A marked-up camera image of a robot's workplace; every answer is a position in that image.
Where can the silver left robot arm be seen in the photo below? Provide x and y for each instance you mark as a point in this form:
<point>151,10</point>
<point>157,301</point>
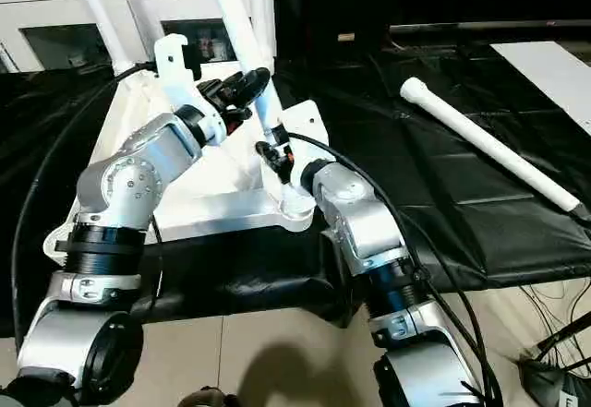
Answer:
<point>138,176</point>

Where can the black work mat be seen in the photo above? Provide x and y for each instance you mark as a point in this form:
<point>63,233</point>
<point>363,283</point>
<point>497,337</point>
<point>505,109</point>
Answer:
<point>480,222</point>

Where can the black stand with white label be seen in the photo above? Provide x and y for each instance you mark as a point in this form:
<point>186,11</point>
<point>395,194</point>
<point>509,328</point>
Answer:
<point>554,384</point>

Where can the white plastic table leg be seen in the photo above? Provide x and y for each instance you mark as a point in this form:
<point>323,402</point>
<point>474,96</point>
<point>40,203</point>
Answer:
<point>480,139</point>
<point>235,19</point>
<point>261,10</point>
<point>97,10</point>

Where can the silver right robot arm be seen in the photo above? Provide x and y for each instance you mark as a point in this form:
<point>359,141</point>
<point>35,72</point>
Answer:
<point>355,218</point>

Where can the white plastic table top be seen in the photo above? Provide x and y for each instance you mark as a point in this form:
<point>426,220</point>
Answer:
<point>222,185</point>

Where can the white flat board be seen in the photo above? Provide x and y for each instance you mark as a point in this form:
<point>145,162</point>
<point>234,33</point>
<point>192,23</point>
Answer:
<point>554,70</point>

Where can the black horizontal bar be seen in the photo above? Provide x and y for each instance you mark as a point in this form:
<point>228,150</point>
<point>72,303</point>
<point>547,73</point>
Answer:
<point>480,26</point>

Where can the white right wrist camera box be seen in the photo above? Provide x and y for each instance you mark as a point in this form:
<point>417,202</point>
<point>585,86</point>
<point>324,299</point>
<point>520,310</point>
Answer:
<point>305,125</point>

